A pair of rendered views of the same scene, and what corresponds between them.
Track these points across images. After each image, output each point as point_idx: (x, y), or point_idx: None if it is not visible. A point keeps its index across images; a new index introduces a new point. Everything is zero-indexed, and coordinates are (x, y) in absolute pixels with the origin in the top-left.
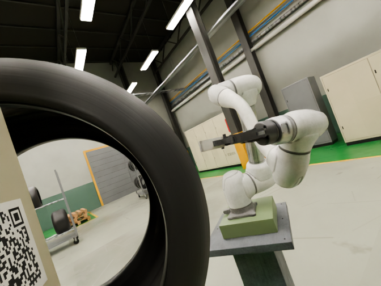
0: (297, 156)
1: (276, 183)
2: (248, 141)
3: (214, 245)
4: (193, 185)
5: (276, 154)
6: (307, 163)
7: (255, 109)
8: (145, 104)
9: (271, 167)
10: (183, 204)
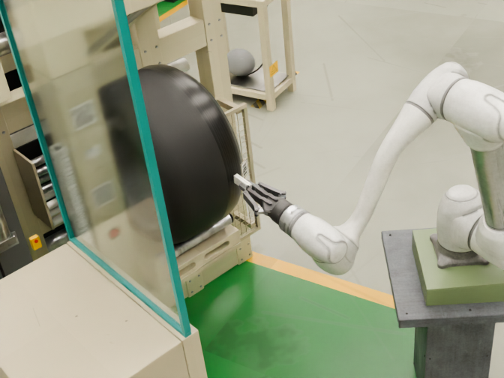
0: None
1: None
2: (260, 205)
3: (396, 240)
4: (175, 204)
5: None
6: (319, 266)
7: (488, 158)
8: (169, 155)
9: None
10: (168, 207)
